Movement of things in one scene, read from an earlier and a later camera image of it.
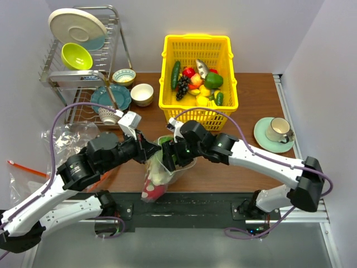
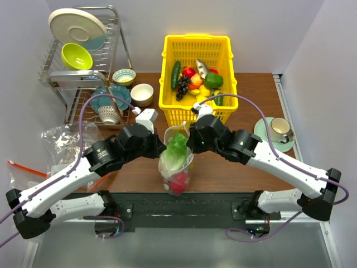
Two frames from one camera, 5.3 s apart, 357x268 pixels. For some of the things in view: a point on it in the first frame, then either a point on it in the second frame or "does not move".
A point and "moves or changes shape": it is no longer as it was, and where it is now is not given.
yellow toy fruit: [203, 91] does not move
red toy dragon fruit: [152, 191] → [179, 182]
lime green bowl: [76, 57] does not move
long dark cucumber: [175, 75] does not move
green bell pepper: [213, 81] does not move
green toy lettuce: [158, 173] moves or changes shape
